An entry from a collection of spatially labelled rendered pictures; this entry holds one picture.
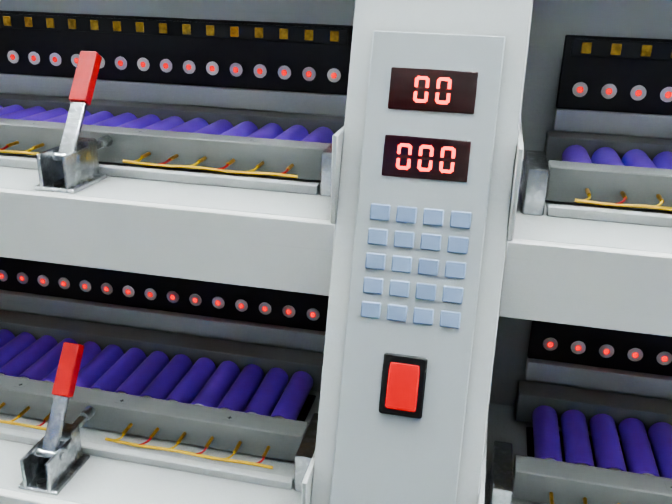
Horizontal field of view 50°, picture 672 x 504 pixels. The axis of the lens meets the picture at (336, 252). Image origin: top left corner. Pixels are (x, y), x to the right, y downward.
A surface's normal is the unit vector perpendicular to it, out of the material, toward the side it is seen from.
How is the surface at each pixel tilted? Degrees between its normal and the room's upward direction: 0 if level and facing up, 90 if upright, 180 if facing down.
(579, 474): 17
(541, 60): 90
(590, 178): 107
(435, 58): 90
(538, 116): 90
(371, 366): 90
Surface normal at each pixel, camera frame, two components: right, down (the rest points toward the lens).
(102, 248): -0.22, 0.35
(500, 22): -0.20, 0.07
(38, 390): 0.03, -0.93
